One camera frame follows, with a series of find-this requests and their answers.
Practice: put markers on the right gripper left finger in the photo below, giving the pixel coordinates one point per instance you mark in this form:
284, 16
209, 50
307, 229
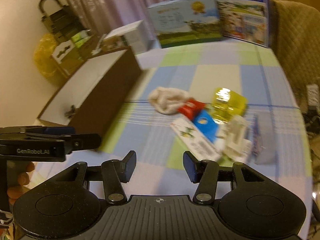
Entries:
115, 173

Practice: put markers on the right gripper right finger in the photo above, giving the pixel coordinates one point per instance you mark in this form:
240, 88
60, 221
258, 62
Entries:
205, 174

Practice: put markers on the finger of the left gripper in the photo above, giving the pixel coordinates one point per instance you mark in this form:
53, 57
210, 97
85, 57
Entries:
60, 130
78, 142

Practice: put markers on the white long medicine box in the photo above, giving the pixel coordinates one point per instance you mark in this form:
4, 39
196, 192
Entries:
195, 141

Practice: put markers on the blue sachet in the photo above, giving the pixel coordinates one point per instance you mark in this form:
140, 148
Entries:
206, 125

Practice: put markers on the clear plastic case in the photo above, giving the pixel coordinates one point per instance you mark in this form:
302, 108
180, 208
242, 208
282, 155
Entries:
264, 143

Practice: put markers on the red snack packet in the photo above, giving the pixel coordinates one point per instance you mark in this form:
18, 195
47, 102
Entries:
191, 108

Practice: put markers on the yellow snack packet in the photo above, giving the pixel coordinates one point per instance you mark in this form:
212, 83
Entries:
226, 104

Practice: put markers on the white knitted cloth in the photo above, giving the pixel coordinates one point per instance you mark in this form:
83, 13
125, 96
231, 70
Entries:
167, 101

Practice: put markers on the dark velvet scrunchie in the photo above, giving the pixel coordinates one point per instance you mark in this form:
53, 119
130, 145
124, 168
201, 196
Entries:
70, 113

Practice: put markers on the person's left hand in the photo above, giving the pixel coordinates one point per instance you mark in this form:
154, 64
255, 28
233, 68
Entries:
23, 180

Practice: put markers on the brown storage box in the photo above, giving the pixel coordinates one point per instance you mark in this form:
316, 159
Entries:
97, 89

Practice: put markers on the yellow plastic bag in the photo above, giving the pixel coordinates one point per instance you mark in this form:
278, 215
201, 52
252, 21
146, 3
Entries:
44, 62

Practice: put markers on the cardboard tissue carton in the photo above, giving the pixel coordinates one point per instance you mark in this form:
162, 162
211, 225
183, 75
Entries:
70, 55

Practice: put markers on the checkered bed sheet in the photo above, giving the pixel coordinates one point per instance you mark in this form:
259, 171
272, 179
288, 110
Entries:
247, 69

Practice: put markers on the black folding cart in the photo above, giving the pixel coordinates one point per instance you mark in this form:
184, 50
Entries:
63, 24

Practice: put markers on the white product box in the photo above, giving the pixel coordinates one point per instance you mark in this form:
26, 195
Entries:
134, 35

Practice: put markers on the white power strip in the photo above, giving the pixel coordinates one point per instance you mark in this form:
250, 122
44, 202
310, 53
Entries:
313, 95

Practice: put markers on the light blue milk carton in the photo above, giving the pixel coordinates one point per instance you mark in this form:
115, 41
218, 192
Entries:
180, 22

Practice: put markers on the quilted beige chair cover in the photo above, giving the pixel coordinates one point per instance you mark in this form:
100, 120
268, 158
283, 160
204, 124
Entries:
294, 32

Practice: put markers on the dark blue milk carton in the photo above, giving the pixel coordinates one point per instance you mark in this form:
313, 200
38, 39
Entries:
246, 20

